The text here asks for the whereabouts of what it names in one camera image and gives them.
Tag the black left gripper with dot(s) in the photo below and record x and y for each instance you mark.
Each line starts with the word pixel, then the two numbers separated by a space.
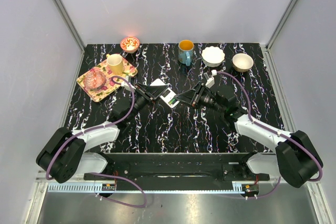
pixel 155 92

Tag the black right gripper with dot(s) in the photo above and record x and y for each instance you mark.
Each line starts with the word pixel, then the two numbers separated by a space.
pixel 188 96

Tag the white remote control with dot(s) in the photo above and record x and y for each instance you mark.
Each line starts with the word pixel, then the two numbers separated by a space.
pixel 168 96

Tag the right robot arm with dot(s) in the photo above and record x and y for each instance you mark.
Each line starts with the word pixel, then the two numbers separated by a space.
pixel 292 157

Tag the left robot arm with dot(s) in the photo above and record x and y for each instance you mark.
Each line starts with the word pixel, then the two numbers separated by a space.
pixel 65 154

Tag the white scalloped bowl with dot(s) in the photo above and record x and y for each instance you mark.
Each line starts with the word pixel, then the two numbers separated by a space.
pixel 213 56

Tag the blue butterfly mug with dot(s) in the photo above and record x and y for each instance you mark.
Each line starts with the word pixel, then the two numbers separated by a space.
pixel 186 51

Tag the yellow cup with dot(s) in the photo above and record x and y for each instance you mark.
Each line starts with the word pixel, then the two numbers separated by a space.
pixel 115 63

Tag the red patterned small bowl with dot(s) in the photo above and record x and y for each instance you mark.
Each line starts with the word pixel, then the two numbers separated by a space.
pixel 130 44

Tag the floral serving tray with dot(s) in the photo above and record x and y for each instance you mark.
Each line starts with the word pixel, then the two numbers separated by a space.
pixel 107 87

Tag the pink patterned glass bowl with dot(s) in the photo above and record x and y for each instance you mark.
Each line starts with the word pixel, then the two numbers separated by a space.
pixel 94 79

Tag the beige bowl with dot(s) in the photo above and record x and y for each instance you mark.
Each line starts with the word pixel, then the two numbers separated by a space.
pixel 242 62

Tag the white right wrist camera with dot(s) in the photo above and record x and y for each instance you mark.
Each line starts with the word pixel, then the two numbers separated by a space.
pixel 210 80

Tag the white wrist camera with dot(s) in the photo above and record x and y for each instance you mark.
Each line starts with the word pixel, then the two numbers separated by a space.
pixel 127 84
pixel 210 80

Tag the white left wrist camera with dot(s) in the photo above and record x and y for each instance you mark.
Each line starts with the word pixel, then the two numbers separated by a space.
pixel 127 84

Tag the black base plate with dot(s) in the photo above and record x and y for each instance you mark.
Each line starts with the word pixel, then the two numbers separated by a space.
pixel 218 166

